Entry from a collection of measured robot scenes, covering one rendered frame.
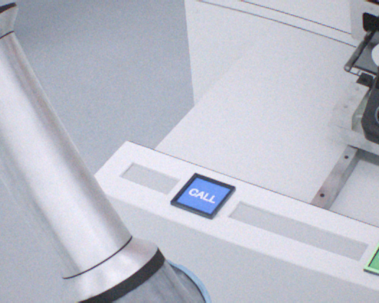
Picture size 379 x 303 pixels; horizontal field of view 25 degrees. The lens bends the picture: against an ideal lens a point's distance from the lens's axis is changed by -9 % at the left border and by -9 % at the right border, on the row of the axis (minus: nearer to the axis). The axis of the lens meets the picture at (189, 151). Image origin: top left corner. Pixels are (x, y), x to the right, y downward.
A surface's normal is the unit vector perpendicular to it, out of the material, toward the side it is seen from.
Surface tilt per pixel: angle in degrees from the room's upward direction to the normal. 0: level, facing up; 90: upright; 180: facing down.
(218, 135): 0
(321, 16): 90
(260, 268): 90
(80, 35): 0
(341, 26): 90
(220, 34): 90
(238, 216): 0
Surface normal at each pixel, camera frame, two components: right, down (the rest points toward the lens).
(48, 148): 0.50, -0.16
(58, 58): -0.07, -0.75
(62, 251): -0.32, 0.35
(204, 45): -0.52, 0.58
